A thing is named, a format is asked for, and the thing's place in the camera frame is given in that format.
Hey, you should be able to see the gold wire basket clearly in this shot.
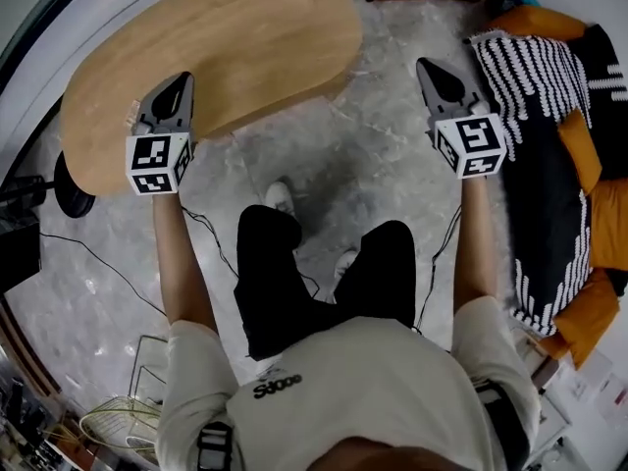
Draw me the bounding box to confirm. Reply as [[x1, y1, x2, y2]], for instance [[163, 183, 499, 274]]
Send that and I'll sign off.
[[78, 334, 171, 453]]

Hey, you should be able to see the black floor cable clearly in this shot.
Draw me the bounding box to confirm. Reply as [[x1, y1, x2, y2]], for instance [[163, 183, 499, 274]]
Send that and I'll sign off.
[[38, 232, 171, 318]]

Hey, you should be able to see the person's white shoe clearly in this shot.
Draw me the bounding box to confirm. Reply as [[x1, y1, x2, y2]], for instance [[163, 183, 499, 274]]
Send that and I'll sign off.
[[335, 248, 359, 284], [264, 180, 297, 218]]

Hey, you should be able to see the black white striped blanket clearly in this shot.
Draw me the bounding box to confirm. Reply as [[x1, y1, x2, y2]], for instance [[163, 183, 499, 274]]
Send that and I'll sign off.
[[463, 22, 628, 338]]

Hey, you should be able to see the black mesh wastebasket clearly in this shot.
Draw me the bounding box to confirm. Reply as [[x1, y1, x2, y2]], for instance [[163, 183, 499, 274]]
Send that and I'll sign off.
[[0, 174, 48, 206]]

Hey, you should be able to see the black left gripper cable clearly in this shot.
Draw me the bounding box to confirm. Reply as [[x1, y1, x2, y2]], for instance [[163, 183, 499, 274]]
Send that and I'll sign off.
[[181, 206, 241, 280]]

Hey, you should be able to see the person's white t-shirt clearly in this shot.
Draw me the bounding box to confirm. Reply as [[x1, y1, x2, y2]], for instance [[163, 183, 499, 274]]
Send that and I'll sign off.
[[156, 295, 542, 471]]

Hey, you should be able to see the person's white left shoe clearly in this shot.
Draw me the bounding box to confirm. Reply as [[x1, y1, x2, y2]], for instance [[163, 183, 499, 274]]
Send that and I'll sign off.
[[264, 180, 297, 218]]

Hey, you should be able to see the person's right forearm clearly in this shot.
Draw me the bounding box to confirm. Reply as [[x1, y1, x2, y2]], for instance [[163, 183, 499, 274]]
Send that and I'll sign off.
[[451, 177, 497, 313]]

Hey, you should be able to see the person's left forearm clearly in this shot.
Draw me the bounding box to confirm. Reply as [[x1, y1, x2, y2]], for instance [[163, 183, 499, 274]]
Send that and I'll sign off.
[[151, 192, 220, 336]]

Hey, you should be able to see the person's white right shoe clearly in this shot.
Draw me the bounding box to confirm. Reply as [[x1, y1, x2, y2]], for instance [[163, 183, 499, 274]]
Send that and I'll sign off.
[[335, 248, 359, 284]]

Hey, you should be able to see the white paper sheet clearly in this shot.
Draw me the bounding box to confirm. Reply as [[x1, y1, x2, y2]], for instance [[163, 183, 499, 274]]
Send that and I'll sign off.
[[534, 345, 628, 441]]

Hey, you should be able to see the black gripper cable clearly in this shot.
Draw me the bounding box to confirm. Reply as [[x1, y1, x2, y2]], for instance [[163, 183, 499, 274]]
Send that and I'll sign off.
[[181, 206, 241, 280], [414, 206, 462, 336]]

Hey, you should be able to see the wooden coffee table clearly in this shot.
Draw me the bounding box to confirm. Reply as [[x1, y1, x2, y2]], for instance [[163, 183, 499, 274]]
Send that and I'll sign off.
[[57, 0, 364, 198]]

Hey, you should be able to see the black box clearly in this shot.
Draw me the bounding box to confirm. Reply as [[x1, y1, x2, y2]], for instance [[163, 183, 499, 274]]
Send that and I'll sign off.
[[0, 216, 43, 293]]

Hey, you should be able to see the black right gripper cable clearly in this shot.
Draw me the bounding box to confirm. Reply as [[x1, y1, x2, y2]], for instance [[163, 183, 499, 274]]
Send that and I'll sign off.
[[414, 206, 462, 336]]

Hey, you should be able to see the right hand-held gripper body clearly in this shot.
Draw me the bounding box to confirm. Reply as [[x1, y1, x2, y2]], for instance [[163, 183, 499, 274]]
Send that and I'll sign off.
[[431, 96, 507, 180]]

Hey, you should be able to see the black standing fan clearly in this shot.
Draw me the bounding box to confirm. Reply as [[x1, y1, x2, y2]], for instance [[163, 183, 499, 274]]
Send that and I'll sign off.
[[0, 150, 97, 220]]

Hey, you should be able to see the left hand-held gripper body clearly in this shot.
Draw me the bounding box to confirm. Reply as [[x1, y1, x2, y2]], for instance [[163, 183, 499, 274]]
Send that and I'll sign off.
[[126, 118, 197, 196]]

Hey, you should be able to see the grey black shoulder strap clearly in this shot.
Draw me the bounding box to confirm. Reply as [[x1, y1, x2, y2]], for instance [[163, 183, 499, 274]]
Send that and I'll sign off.
[[197, 422, 235, 471], [473, 379, 531, 471]]

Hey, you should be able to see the orange sofa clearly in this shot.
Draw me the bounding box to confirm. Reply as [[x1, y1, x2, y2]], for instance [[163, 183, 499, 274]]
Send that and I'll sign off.
[[463, 5, 628, 372]]

